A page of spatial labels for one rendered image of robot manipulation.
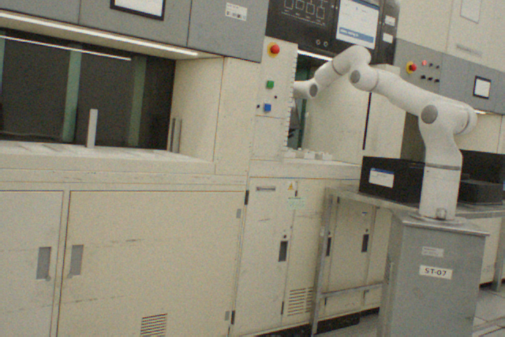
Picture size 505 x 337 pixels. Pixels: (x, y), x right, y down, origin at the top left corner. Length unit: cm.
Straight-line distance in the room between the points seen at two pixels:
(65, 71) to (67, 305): 93
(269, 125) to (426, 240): 82
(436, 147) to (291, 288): 103
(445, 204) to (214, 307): 102
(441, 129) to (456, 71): 150
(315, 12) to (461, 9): 122
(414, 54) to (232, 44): 122
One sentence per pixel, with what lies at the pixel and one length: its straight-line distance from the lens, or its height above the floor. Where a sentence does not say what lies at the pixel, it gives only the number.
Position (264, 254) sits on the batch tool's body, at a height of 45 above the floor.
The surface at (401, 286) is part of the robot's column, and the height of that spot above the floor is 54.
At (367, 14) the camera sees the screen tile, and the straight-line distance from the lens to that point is 255.
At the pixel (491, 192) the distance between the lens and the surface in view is 264.
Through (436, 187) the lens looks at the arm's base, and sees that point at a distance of 178.
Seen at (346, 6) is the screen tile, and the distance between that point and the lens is 244.
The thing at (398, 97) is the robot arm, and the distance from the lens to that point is 192.
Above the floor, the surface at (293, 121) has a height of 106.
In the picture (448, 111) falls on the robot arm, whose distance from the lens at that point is 174.
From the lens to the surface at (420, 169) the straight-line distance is 222.
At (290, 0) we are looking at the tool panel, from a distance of 219.
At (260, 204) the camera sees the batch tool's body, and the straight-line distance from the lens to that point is 214.
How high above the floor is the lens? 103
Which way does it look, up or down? 3 degrees down
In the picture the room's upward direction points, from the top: 7 degrees clockwise
